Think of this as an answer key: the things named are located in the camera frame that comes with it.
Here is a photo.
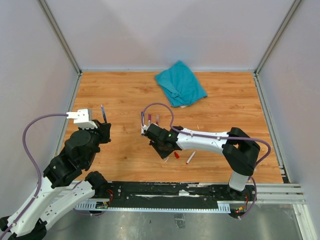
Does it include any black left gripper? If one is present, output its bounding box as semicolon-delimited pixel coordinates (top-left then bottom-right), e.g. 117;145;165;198
79;118;112;166

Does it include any pink translucent gel pen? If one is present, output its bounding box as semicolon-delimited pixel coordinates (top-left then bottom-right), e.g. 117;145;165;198
156;114;160;125

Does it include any dark blue thin pen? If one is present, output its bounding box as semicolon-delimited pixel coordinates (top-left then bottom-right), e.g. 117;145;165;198
100;104;108;123

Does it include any purple white marker pen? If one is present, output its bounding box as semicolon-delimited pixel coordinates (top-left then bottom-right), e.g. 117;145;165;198
148;114;152;126

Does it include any blue white marker pen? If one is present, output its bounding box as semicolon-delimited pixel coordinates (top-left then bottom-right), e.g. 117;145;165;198
140;111;145;126

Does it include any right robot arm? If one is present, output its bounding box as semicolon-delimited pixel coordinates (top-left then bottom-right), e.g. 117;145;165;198
142;123;260;200

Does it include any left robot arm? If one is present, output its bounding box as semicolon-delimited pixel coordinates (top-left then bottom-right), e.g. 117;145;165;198
0;120;112;240

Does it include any red pen cap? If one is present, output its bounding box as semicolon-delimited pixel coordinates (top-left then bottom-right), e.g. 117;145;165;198
174;152;180;159

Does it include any white red pen diagonal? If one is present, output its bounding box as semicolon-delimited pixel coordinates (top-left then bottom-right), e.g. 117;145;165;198
186;151;196;165

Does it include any teal folded cloth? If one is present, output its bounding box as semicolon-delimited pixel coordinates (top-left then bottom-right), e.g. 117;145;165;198
155;60;208;108

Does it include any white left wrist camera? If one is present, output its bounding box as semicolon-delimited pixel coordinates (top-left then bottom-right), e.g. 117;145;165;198
66;108;98;130

